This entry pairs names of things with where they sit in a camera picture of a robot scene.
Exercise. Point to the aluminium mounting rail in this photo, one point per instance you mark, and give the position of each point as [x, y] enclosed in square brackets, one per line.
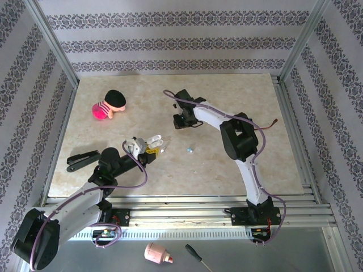
[181, 215]

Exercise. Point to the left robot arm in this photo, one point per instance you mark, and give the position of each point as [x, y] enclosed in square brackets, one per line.
[76, 204]

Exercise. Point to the aluminium frame post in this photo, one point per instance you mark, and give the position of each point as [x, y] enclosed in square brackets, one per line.
[55, 45]
[303, 42]

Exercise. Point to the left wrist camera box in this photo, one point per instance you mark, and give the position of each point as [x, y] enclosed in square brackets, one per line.
[136, 146]

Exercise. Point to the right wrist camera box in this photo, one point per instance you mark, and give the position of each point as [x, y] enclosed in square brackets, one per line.
[183, 95]

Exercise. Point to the black stapler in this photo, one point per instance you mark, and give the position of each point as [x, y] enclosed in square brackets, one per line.
[82, 159]

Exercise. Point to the aluminium side rail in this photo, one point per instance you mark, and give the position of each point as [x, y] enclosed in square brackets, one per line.
[286, 113]
[65, 119]

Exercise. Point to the pink plastic bottle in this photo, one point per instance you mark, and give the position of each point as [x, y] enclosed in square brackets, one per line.
[156, 253]

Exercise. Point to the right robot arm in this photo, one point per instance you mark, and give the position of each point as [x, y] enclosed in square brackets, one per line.
[241, 136]

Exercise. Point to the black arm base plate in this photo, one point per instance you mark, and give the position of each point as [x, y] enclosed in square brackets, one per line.
[241, 216]
[123, 216]

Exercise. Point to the small circuit board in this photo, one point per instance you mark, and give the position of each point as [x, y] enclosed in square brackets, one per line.
[105, 233]
[260, 233]

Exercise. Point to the pink plush doll black hat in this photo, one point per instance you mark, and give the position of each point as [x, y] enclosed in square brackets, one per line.
[113, 97]

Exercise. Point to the grey metal shelf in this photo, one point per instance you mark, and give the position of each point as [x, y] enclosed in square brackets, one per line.
[255, 258]

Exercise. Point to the white oval charging case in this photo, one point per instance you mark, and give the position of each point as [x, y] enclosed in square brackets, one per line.
[155, 141]

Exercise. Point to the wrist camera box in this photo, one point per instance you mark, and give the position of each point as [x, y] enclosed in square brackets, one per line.
[136, 146]
[183, 95]

